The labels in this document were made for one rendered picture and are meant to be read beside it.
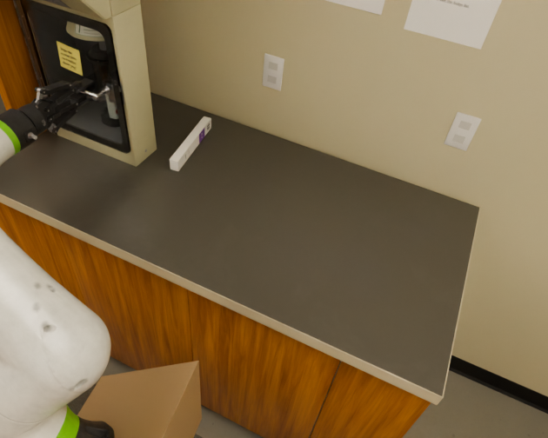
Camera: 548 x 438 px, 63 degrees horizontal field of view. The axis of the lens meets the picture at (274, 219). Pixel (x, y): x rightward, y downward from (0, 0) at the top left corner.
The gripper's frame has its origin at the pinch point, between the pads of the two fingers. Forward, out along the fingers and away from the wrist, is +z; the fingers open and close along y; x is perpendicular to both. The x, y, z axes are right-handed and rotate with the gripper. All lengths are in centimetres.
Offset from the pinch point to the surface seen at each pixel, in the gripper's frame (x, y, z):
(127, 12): -10.9, 20.5, 10.0
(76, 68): 3.8, 3.8, 3.4
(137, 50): -10.9, 9.6, 12.2
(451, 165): -102, -16, 48
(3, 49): 26.2, 4.2, -0.4
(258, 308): -69, -26, -24
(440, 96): -90, 5, 48
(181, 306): -44, -45, -22
